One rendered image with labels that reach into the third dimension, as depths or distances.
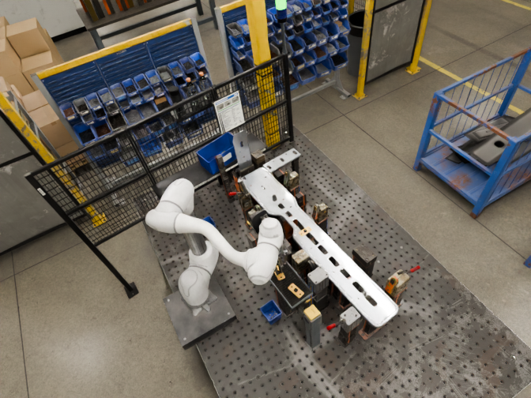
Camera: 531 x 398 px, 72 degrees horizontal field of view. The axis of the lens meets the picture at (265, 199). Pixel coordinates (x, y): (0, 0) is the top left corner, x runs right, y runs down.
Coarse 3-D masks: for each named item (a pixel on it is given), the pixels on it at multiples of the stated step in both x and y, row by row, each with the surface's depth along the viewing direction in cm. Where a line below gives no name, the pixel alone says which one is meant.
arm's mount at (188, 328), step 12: (216, 288) 240; (168, 300) 238; (180, 300) 237; (168, 312) 233; (180, 312) 232; (204, 312) 230; (216, 312) 229; (228, 312) 228; (180, 324) 226; (192, 324) 226; (204, 324) 225; (216, 324) 224; (228, 324) 230; (180, 336) 221; (192, 336) 220; (204, 336) 224
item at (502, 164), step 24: (528, 48) 338; (480, 72) 324; (432, 120) 331; (480, 120) 285; (504, 120) 357; (528, 120) 339; (456, 144) 379; (480, 144) 327; (504, 144) 348; (528, 144) 284; (432, 168) 359; (456, 168) 358; (480, 168) 306; (504, 168) 288; (528, 168) 348; (480, 192) 337; (504, 192) 330
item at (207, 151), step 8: (224, 136) 278; (232, 136) 275; (208, 144) 271; (216, 144) 276; (224, 144) 282; (232, 144) 284; (240, 144) 271; (200, 152) 270; (208, 152) 275; (216, 152) 281; (224, 152) 264; (232, 152) 270; (200, 160) 270; (208, 160) 278; (216, 160) 263; (224, 160) 269; (232, 160) 275; (208, 168) 267; (216, 168) 267
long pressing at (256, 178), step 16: (256, 176) 267; (272, 176) 265; (256, 192) 257; (272, 192) 255; (288, 192) 254; (272, 208) 246; (288, 208) 244; (304, 224) 235; (304, 240) 227; (320, 240) 226; (320, 256) 219; (336, 256) 218; (336, 272) 211; (352, 272) 210; (352, 288) 204; (368, 288) 203; (352, 304) 198; (368, 304) 197; (384, 304) 196; (368, 320) 191; (384, 320) 191
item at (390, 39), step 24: (384, 0) 392; (408, 0) 410; (384, 24) 416; (408, 24) 436; (384, 48) 442; (408, 48) 464; (360, 72) 446; (384, 72) 470; (408, 72) 495; (360, 96) 472
